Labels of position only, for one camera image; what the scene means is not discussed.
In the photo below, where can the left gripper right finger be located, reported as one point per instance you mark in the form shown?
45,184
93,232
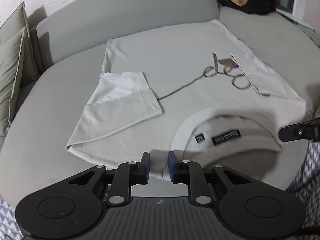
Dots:
191,174

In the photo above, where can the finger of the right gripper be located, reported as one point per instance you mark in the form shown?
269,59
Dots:
309,130

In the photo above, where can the glass top side table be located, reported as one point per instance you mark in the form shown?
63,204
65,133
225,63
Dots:
295,20

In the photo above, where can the grey sofa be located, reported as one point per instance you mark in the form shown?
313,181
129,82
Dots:
72,45

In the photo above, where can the grey sofa cushion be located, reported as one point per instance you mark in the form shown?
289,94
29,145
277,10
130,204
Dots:
18,67

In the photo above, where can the patterned blue white fabric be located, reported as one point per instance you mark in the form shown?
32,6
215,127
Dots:
305,185

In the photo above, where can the black folded garment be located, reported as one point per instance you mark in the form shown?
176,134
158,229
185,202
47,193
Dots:
259,7

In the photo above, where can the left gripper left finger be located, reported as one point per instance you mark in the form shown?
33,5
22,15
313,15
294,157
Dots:
124,177

